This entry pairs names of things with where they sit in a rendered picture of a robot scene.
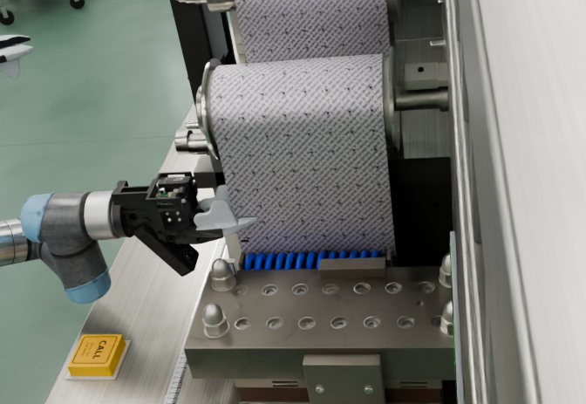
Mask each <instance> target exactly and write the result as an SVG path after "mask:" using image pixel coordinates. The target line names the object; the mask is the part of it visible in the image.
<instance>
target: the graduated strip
mask: <svg viewBox="0 0 586 404"><path fill-rule="evenodd" d="M226 248H227V245H226V241H225V237H223V238H221V239H218V240H217V243H216V246H215V250H214V253H213V256H212V258H211V261H210V264H209V266H208V270H207V273H206V276H205V278H204V281H203V284H202V287H201V291H200V294H199V297H198V299H197V302H196V305H195V308H194V311H193V314H192V317H191V319H190V322H189V325H188V328H187V332H186V335H185V338H184V340H183V343H182V346H181V350H180V352H179V355H178V358H177V360H176V363H175V366H174V370H173V373H172V376H171V379H170V381H169V384H168V387H167V391H166V394H165V396H164V399H163V402H162V404H176V403H177V400H178V398H179V394H180V391H181V387H182V384H183V381H184V379H185V376H186V373H187V368H188V363H187V358H186V354H185V352H184V349H183V348H184V345H185V343H186V340H187V336H188V333H189V330H190V327H191V325H192V322H193V319H194V315H195V312H196V309H197V306H198V304H199V301H200V298H201V294H202V291H203V288H204V285H205V283H206V280H207V277H208V273H209V272H210V271H211V266H212V263H213V261H214V260H215V259H217V258H223V257H224V254H225V251H226Z"/></svg>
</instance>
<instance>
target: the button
mask: <svg viewBox="0 0 586 404"><path fill-rule="evenodd" d="M125 346H126V342H125V340H124V337H123V335H122V334H91V335H82V337H81V339H80V341H79V343H78V346H77V348H76V350H75V352H74V354H73V355H72V358H71V360H70V362H69V364H68V369H69V372H70V374H71V376H113V374H114V372H115V369H116V367H117V365H118V363H119V359H120V357H121V355H122V353H123V351H124V348H125Z"/></svg>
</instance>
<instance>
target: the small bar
mask: <svg viewBox="0 0 586 404"><path fill-rule="evenodd" d="M319 275H320V278H364V277H386V261H385V257H371V258H335V259H320V264H319Z"/></svg>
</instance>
